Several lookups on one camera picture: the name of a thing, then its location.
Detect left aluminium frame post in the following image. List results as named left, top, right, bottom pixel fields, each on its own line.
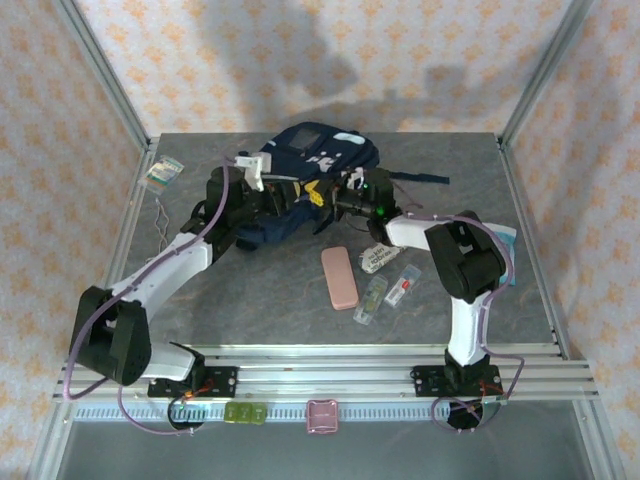
left=52, top=0, right=152, bottom=151

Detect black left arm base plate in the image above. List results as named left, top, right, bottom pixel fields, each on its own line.
left=147, top=365, right=239, bottom=399

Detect grey slotted cable duct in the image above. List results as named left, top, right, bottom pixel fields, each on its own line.
left=74, top=405, right=451, bottom=422

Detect light blue wet wipes pack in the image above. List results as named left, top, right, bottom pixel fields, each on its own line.
left=492, top=222, right=519, bottom=287

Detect white roll with black print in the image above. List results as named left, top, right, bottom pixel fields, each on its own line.
left=357, top=239, right=404, bottom=275

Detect aluminium side rail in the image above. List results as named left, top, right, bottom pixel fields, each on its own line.
left=497, top=137, right=572, bottom=359
left=82, top=138, right=162, bottom=362

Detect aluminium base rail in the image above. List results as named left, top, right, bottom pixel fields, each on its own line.
left=52, top=343, right=600, bottom=402

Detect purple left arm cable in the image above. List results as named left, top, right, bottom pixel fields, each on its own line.
left=63, top=157, right=236, bottom=436

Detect pink pencil case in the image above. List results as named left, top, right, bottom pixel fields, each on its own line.
left=321, top=246, right=359, bottom=312

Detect clear packet with green print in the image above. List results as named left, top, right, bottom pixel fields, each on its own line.
left=138, top=154, right=184, bottom=194

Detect left aluminium side rail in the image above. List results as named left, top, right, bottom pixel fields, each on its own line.
left=82, top=138, right=162, bottom=362

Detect navy blue backpack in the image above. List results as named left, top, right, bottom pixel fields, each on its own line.
left=234, top=121, right=450, bottom=251

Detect metal tongs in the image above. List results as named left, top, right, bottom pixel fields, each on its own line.
left=145, top=197, right=172, bottom=266

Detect pink square box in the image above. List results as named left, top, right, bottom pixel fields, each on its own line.
left=305, top=398, right=341, bottom=435

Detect right aluminium frame post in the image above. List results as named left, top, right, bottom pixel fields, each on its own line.
left=498, top=0, right=596, bottom=149

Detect clear case with green contents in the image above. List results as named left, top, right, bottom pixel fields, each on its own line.
left=352, top=273, right=390, bottom=326

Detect aluminium frame post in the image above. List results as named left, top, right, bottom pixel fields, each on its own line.
left=498, top=0, right=596, bottom=149
left=52, top=0, right=152, bottom=151

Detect clear case with red label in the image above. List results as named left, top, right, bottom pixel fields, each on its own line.
left=383, top=263, right=422, bottom=307

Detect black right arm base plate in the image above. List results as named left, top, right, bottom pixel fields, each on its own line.
left=410, top=364, right=502, bottom=399

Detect right aluminium side rail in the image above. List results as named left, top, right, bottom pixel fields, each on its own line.
left=497, top=137, right=572, bottom=359

